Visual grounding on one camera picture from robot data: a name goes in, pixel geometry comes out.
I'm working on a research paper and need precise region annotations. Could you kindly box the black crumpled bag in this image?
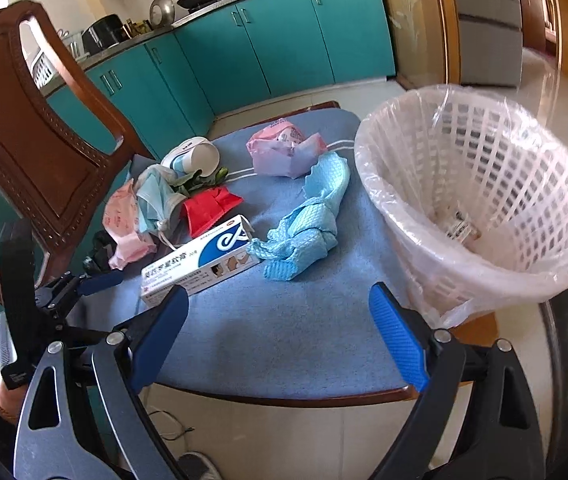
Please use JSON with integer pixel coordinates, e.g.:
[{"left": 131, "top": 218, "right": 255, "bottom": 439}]
[{"left": 84, "top": 230, "right": 117, "bottom": 276}]

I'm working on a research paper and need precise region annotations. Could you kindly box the red paper packet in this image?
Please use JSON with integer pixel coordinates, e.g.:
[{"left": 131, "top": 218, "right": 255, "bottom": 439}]
[{"left": 180, "top": 185, "right": 243, "bottom": 238}]

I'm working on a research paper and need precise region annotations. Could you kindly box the grey refrigerator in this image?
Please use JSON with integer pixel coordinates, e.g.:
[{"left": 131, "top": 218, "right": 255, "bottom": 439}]
[{"left": 451, "top": 0, "right": 524, "bottom": 88}]

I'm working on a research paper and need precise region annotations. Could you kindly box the wood framed glass partition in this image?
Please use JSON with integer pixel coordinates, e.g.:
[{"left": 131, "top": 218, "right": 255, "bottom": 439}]
[{"left": 381, "top": 0, "right": 459, "bottom": 91}]

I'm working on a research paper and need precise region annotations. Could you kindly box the blue striped towel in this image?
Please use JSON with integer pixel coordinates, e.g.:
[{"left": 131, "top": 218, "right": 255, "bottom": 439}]
[{"left": 81, "top": 108, "right": 464, "bottom": 395}]

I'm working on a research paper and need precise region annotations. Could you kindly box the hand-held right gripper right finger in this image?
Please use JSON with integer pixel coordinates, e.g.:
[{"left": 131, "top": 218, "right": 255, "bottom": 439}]
[{"left": 370, "top": 283, "right": 549, "bottom": 480}]

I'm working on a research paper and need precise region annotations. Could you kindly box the white dish rack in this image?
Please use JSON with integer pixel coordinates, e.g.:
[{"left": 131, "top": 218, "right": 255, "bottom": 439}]
[{"left": 29, "top": 30, "right": 87, "bottom": 88}]

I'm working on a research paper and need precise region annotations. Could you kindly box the light blue cleaning cloth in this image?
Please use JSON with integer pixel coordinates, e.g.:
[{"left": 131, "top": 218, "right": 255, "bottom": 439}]
[{"left": 249, "top": 152, "right": 352, "bottom": 282}]

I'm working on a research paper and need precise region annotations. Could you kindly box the pink face mask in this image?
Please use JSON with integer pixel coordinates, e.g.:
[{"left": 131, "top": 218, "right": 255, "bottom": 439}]
[{"left": 103, "top": 180, "right": 158, "bottom": 270}]

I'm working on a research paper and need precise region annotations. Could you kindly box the person's grey shoe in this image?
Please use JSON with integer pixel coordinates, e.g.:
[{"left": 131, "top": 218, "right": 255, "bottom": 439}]
[{"left": 176, "top": 452, "right": 222, "bottom": 480}]

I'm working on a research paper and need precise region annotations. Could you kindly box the teal kitchen cabinet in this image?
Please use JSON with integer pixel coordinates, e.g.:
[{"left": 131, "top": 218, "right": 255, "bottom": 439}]
[{"left": 0, "top": 0, "right": 397, "bottom": 311}]

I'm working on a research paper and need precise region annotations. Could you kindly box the wooden door frame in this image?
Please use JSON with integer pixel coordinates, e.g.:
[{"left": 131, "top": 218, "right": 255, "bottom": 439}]
[{"left": 511, "top": 0, "right": 564, "bottom": 56}]

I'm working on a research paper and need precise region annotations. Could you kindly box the small labelled packet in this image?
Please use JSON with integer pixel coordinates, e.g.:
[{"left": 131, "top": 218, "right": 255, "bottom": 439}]
[{"left": 444, "top": 210, "right": 482, "bottom": 246}]

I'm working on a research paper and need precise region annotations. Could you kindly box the blue face mask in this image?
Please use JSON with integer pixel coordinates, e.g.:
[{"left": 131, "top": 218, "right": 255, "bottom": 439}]
[{"left": 134, "top": 165, "right": 187, "bottom": 248}]

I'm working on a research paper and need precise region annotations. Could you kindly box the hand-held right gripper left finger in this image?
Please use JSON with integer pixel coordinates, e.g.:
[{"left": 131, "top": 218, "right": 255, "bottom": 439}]
[{"left": 14, "top": 285, "right": 189, "bottom": 480}]

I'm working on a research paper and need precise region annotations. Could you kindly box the white and blue carton box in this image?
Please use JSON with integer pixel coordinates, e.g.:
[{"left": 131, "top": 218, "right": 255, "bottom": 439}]
[{"left": 141, "top": 214, "right": 261, "bottom": 309}]

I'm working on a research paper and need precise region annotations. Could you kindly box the black kitchen appliance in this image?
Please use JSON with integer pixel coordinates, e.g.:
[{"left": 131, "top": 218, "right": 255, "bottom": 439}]
[{"left": 81, "top": 16, "right": 127, "bottom": 56}]

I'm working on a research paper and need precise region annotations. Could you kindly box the striped paper cup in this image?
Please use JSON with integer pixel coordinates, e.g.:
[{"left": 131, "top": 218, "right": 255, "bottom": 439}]
[{"left": 160, "top": 136, "right": 221, "bottom": 178}]

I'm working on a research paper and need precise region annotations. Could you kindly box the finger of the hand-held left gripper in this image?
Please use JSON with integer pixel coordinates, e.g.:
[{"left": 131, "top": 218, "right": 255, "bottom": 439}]
[
  {"left": 36, "top": 270, "right": 125, "bottom": 312},
  {"left": 61, "top": 324, "right": 115, "bottom": 347}
]

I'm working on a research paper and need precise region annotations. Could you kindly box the steel mixing bowl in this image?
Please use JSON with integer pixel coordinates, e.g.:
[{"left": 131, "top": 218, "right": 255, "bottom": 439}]
[{"left": 149, "top": 0, "right": 175, "bottom": 28}]

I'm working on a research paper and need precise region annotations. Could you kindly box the pink printed plastic bag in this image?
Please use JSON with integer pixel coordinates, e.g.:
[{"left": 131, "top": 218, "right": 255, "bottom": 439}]
[{"left": 246, "top": 117, "right": 329, "bottom": 179}]

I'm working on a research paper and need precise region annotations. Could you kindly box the white plastic lattice basket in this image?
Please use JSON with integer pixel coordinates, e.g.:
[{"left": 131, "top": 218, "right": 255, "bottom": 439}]
[{"left": 355, "top": 86, "right": 568, "bottom": 326}]

